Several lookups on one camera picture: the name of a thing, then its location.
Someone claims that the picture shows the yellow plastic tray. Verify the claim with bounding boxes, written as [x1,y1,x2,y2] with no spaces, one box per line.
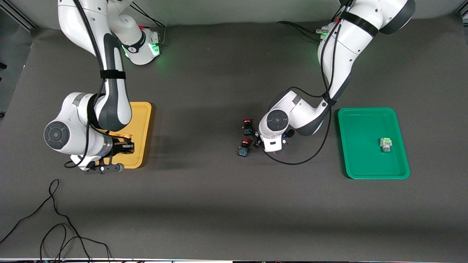
[99,102,152,169]

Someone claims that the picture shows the dark grey table mat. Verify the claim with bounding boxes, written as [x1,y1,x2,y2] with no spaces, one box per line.
[0,15,468,260]

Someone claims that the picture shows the green plastic tray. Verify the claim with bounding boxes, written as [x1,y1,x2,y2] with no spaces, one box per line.
[337,107,410,180]

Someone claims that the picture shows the black right arm wrist cable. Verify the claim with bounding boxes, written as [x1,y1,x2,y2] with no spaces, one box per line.
[64,0,110,169]

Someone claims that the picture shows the black arm wrist cable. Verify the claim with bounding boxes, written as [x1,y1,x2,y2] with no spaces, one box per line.
[263,0,353,165]
[64,0,110,169]

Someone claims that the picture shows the black left arm wrist cable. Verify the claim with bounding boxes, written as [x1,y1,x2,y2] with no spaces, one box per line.
[263,0,353,165]

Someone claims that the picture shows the thin black loose cable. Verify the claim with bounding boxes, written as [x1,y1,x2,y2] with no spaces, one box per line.
[0,179,112,262]

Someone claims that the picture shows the black left arm base cables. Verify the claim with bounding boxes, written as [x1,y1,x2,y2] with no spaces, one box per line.
[276,20,329,42]

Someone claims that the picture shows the black arm base cables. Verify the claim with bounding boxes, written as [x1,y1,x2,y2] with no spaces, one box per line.
[130,2,167,46]
[276,20,329,42]

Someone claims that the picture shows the black right arm base cables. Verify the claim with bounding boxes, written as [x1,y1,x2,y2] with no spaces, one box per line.
[130,2,167,46]

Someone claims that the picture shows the grey aluminium frame rail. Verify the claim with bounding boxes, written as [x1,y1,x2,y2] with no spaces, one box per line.
[0,5,37,30]

